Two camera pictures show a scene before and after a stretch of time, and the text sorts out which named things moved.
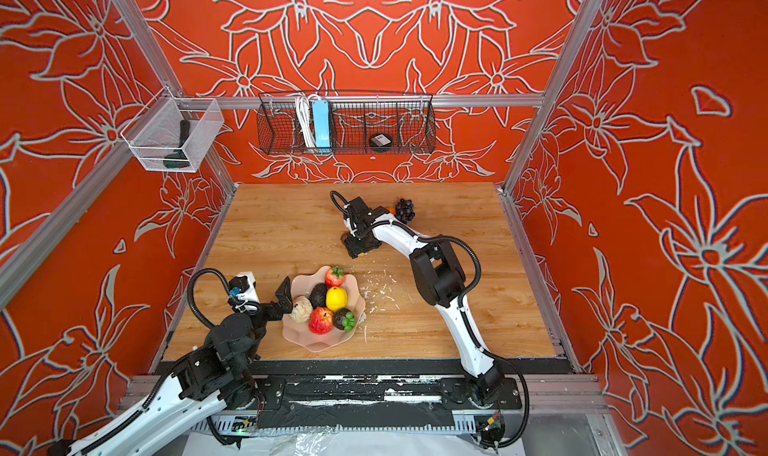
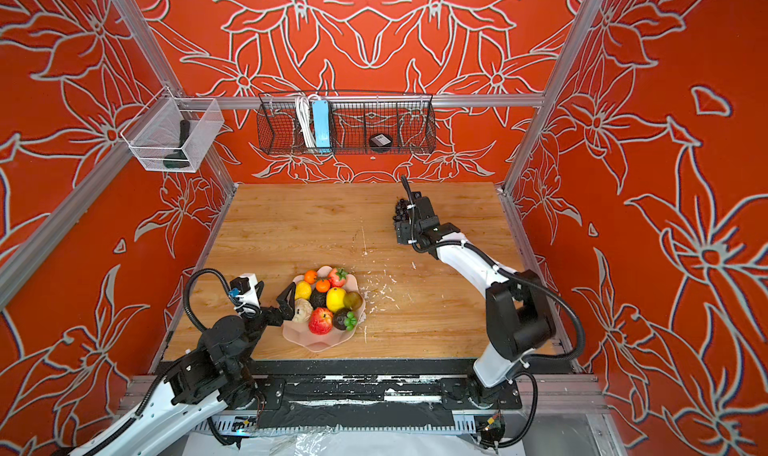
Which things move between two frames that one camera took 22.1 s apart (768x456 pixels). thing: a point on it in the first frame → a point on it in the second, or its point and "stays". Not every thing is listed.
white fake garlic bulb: (301, 309) stays
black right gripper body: (357, 243) → (410, 233)
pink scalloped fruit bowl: (327, 309) stays
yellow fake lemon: (336, 298) stays
